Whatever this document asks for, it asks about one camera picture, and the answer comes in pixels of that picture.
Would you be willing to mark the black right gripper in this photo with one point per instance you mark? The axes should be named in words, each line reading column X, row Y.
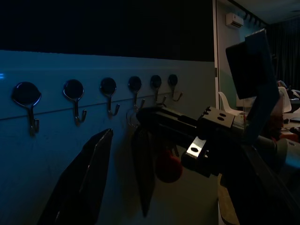
column 211, row 145

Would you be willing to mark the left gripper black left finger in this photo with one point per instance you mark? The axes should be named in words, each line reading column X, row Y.
column 82, row 182

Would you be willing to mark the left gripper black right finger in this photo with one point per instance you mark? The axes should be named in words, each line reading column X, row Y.
column 264, row 199

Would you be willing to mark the white plastic chair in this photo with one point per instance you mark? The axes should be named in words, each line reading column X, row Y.
column 228, row 104
column 285, row 99

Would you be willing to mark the black ceiling track light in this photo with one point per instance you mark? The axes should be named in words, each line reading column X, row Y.
column 254, row 18

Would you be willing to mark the metal magnetic wall hook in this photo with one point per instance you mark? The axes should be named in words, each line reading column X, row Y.
column 73, row 87
column 155, row 80
column 173, row 79
column 108, row 84
column 25, row 92
column 135, row 82

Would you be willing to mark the white wall air conditioner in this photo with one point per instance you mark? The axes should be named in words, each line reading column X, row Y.
column 234, row 20

